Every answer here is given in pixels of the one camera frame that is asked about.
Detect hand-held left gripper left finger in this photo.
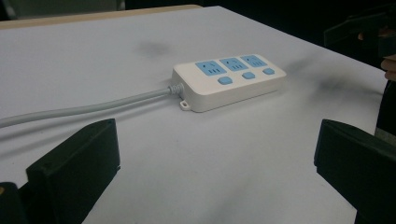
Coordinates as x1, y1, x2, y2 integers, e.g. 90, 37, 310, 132
25, 118, 121, 224

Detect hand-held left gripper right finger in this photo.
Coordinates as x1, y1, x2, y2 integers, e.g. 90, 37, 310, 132
314, 119, 396, 224

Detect white power strip blue sockets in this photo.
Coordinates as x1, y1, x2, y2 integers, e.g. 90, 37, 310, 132
170, 54, 288, 114

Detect grey power cable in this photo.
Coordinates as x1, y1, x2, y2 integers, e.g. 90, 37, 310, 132
0, 82, 185, 130

